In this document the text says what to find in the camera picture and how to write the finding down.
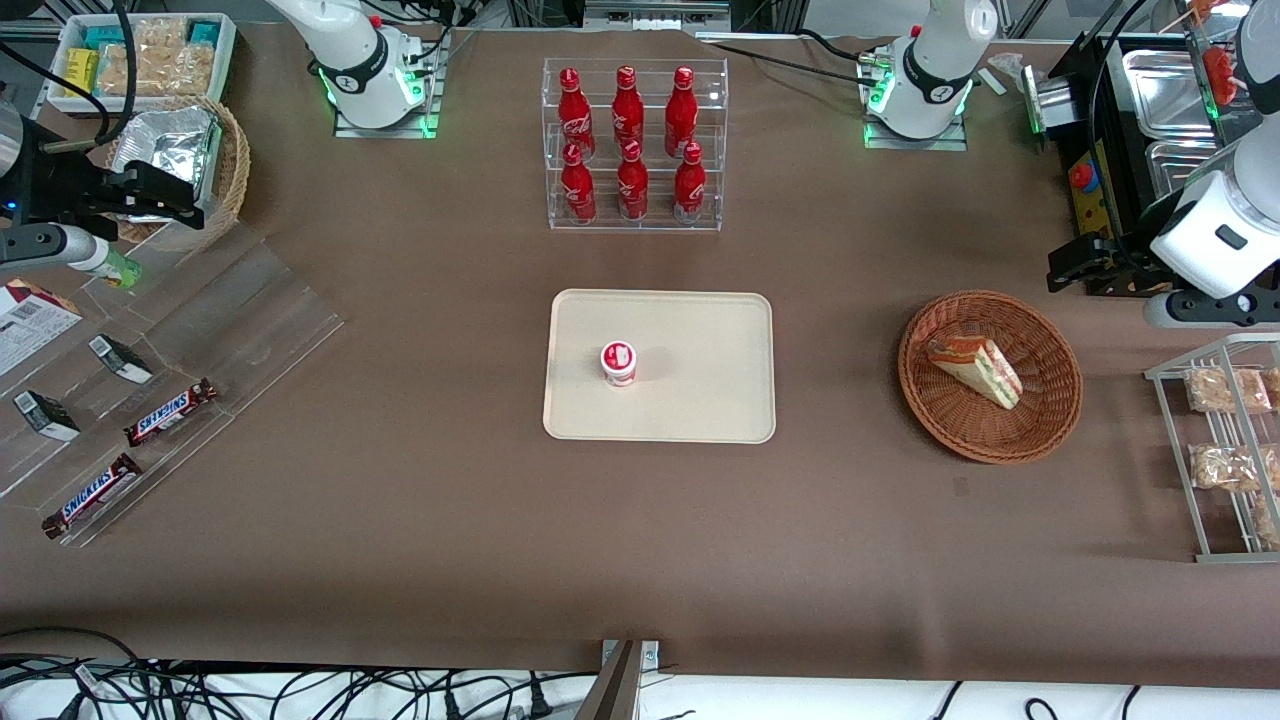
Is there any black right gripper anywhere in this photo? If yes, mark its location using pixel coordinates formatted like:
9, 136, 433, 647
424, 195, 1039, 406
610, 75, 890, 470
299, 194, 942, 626
18, 148, 209, 233

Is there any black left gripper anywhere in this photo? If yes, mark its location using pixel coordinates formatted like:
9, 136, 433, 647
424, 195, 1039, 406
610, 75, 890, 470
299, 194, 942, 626
1047, 232, 1163, 297

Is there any triangle sandwich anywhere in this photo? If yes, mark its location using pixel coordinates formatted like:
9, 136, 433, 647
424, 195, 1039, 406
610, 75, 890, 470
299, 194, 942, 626
925, 336, 1024, 411

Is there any tan wicker basket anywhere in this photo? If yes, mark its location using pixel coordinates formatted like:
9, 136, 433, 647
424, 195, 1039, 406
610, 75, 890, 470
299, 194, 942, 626
105, 95, 251, 251

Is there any steel tray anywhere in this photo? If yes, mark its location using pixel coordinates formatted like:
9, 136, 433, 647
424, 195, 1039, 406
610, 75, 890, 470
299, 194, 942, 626
1143, 140, 1229, 201
1120, 48, 1219, 141

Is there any round brown wicker basket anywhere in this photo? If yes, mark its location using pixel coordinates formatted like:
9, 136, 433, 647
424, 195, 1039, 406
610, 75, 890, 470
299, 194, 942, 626
897, 290, 1084, 465

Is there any beige plastic tray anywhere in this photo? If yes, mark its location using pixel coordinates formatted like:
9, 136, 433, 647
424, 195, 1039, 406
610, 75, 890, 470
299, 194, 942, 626
542, 289, 777, 444

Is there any silver foil bag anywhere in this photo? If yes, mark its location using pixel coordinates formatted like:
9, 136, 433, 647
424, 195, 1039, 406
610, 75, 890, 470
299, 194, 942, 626
118, 105, 223, 216

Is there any green drink bottle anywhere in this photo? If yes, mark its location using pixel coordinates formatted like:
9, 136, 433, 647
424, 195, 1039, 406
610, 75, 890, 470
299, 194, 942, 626
95, 250, 143, 289

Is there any clear bag of snacks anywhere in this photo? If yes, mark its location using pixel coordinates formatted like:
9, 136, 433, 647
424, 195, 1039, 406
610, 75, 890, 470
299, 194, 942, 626
150, 18, 216, 98
98, 42, 161, 98

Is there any clear acrylic stepped display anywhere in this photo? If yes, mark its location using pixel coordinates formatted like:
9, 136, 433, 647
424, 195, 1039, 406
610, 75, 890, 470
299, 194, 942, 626
0, 225, 346, 549

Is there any white plastic bin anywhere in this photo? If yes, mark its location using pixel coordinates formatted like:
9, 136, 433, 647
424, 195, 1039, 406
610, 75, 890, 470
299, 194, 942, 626
45, 12, 238, 113

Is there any black yellow control box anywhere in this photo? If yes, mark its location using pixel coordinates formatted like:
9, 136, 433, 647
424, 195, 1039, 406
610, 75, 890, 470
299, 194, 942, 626
1045, 33, 1216, 297

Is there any small black white packet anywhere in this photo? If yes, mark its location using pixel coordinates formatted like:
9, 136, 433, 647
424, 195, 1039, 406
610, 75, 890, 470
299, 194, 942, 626
13, 390, 81, 442
88, 334, 154, 385

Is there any red white printed box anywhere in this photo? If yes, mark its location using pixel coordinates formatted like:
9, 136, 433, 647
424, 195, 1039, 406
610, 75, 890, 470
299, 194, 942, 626
0, 280, 83, 377

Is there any snickers chocolate bar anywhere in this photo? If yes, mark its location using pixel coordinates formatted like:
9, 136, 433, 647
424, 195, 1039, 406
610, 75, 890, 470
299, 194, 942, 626
123, 378, 219, 447
41, 453, 144, 540

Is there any crumpled clear plastic wrapper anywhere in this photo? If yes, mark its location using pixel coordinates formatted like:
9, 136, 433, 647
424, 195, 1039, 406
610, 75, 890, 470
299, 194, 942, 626
985, 52, 1036, 89

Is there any red cola bottle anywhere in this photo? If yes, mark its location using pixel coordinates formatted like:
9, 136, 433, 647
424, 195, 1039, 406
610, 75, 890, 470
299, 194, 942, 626
673, 142, 707, 224
560, 142, 598, 224
616, 140, 650, 221
557, 67, 597, 161
612, 65, 646, 151
665, 66, 698, 156

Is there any clear acrylic bottle rack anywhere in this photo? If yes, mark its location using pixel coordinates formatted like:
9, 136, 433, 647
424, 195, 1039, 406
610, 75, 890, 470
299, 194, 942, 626
542, 57, 729, 233

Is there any brown table cover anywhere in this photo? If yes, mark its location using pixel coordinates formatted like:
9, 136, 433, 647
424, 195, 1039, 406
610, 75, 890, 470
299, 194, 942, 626
0, 22, 1280, 691

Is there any red white yogurt cup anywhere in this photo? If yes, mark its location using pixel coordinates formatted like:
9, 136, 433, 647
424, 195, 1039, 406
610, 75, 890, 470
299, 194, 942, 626
600, 340, 639, 388

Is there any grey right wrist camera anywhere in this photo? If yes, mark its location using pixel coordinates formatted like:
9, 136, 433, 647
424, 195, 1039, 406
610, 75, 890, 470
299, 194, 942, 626
0, 224, 113, 273

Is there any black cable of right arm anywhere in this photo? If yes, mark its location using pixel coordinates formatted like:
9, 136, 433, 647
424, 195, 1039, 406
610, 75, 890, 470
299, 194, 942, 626
0, 0, 138, 146

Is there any grey wire rack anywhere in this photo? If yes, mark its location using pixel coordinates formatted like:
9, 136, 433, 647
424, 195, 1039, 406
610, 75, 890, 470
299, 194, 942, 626
1145, 333, 1280, 564

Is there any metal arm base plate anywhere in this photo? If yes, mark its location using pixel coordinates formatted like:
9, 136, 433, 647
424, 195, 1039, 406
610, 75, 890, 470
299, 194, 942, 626
863, 40, 969, 153
333, 28, 443, 139

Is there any black cable on table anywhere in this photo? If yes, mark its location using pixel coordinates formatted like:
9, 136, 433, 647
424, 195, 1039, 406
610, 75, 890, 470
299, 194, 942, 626
700, 28, 893, 79

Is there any black floor cable bundle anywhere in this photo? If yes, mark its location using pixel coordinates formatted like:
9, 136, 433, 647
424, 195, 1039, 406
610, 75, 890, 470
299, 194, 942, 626
0, 628, 601, 720

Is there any aluminium frame profile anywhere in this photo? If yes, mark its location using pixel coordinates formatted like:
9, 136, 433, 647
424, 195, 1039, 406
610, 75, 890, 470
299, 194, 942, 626
580, 0, 733, 37

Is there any metal table bracket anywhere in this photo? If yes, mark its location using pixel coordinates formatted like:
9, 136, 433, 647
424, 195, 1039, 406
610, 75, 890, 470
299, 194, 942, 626
575, 640, 661, 720

